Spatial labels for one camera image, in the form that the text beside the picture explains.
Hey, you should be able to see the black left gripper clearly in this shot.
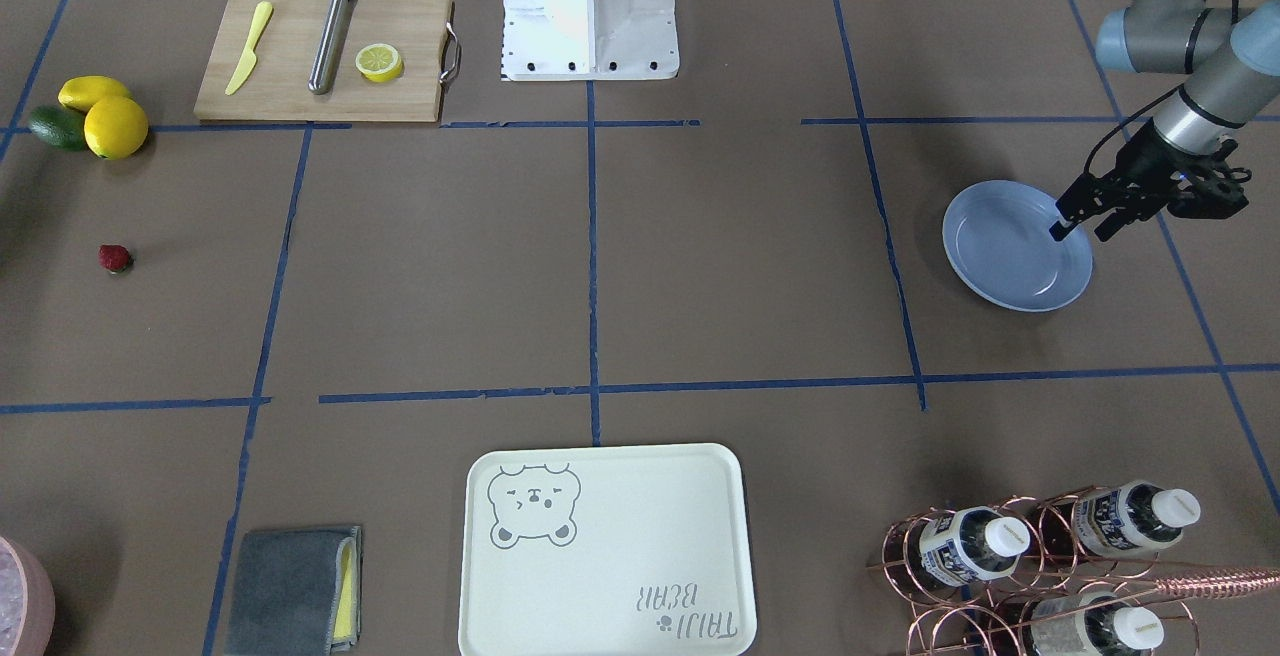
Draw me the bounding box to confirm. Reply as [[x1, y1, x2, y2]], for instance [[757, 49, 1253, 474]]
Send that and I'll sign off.
[[1050, 123, 1252, 242]]

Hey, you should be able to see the blue plate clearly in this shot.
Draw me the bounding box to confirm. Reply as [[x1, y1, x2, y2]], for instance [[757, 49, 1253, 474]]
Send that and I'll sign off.
[[942, 179, 1094, 313]]

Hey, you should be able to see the red strawberry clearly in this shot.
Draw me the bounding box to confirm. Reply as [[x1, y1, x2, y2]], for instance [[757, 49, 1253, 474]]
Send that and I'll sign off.
[[97, 243, 134, 274]]

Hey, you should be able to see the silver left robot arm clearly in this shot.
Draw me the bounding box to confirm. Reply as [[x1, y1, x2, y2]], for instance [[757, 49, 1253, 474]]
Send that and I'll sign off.
[[1050, 0, 1279, 242]]

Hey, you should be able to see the tea bottle white cap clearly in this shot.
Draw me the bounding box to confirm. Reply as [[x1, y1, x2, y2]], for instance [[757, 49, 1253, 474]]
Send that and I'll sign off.
[[918, 507, 1032, 587]]

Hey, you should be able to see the cream bear tray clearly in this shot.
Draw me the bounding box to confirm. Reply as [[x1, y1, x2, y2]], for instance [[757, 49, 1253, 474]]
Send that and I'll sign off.
[[458, 443, 758, 655]]

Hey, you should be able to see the wooden cutting board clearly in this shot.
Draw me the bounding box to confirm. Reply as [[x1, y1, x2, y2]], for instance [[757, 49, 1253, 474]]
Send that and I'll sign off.
[[193, 0, 454, 124]]

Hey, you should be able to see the half lemon slice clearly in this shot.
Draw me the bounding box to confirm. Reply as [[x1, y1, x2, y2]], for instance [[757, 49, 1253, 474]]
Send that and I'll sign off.
[[355, 44, 404, 83]]

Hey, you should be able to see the steel muddler black cap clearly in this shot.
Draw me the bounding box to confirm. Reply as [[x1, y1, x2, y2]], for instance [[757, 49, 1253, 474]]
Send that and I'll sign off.
[[307, 0, 355, 95]]

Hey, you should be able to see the yellow plastic knife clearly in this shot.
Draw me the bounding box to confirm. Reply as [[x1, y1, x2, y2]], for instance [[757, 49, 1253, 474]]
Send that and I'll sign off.
[[224, 1, 274, 96]]

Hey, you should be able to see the grey folded cloth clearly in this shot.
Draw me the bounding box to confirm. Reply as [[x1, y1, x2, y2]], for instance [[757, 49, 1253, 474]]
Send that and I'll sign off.
[[224, 524, 364, 655]]

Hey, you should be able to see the yellow lemon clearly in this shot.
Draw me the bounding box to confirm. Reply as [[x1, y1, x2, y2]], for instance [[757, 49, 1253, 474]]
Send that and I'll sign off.
[[84, 96, 150, 160], [58, 74, 132, 114]]

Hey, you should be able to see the green avocado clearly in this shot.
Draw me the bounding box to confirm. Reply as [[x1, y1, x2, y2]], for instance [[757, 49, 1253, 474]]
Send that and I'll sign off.
[[27, 105, 90, 152]]

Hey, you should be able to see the pink bowl with ice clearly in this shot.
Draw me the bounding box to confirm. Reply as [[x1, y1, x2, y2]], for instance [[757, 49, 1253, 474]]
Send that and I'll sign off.
[[1, 537, 56, 655]]

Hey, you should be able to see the copper wire bottle rack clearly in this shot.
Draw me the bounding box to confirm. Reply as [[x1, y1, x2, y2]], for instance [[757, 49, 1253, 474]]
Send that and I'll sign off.
[[865, 488, 1277, 655]]

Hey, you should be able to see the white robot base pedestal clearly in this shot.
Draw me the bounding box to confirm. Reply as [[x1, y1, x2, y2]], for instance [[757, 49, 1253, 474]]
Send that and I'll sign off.
[[500, 0, 681, 82]]

